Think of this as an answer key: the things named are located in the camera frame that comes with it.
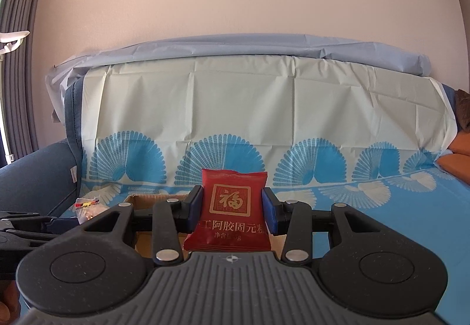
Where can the blue fabric sofa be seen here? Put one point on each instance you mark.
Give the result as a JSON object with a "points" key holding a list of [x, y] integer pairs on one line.
{"points": [[33, 178]]}

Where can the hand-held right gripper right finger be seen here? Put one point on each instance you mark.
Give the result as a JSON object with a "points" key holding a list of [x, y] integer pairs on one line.
{"points": [[270, 214]]}

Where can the white plastic hanger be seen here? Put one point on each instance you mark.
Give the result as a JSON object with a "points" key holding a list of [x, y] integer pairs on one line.
{"points": [[13, 39]]}

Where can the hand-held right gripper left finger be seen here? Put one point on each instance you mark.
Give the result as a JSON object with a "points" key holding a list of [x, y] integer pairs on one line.
{"points": [[196, 211]]}

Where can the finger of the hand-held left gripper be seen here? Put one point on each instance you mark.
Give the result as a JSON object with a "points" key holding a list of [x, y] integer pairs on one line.
{"points": [[40, 240], [62, 226]]}

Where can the cream blue fan printed blanket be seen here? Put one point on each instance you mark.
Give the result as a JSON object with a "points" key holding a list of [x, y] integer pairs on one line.
{"points": [[257, 108]]}

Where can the brown cushion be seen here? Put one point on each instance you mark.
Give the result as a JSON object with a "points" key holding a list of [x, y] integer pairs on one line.
{"points": [[463, 108]]}

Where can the orange cushion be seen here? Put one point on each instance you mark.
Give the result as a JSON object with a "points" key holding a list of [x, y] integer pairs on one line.
{"points": [[459, 156]]}

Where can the brown cardboard box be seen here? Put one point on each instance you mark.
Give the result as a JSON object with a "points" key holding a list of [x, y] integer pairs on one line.
{"points": [[147, 202]]}

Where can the person's left hand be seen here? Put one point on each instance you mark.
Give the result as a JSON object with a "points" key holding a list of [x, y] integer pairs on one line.
{"points": [[7, 303]]}

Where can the pale blue plastic sheet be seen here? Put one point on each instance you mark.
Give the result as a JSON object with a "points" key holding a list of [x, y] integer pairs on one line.
{"points": [[220, 49]]}

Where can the grey curtain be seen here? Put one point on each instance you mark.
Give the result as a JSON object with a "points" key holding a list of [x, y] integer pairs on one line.
{"points": [[18, 90]]}

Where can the red square snack packet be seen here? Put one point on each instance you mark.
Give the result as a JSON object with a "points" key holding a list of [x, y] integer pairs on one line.
{"points": [[227, 207]]}

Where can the clear snack bag red label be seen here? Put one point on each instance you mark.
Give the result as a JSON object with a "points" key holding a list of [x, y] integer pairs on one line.
{"points": [[90, 213]]}

